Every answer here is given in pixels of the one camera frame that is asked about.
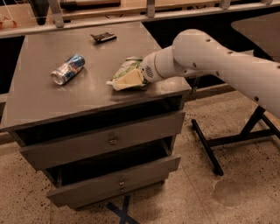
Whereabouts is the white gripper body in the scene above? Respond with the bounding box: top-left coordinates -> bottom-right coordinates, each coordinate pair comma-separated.
140,46 -> 186,83

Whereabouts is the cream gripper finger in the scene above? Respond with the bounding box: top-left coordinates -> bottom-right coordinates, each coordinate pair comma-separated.
112,69 -> 144,91

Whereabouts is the small dark snack wrapper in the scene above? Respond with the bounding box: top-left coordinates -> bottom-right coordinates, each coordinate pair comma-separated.
91,32 -> 116,43

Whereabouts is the grey drawer cabinet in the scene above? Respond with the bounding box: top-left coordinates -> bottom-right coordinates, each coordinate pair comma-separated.
0,22 -> 193,211

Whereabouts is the lower grey drawer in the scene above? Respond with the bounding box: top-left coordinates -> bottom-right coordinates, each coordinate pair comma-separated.
47,155 -> 180,209

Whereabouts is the wooden shelf rail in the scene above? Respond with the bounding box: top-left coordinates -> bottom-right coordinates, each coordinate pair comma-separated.
0,0 -> 280,38

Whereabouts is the black metal table stand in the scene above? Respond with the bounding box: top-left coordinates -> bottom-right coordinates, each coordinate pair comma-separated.
192,106 -> 280,176

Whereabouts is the grey drawer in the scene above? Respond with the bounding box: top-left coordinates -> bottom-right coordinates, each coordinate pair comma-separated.
20,110 -> 185,171
47,155 -> 180,209

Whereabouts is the blue silver soda can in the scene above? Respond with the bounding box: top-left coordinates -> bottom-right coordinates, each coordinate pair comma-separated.
51,53 -> 85,85

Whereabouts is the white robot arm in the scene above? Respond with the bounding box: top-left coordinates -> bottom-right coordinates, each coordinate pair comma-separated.
111,29 -> 280,117

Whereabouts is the green jalapeno chip bag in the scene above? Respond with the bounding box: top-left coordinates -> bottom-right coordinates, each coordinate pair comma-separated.
107,56 -> 147,88

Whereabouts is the upper grey drawer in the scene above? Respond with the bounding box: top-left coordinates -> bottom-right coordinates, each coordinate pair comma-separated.
20,110 -> 185,171

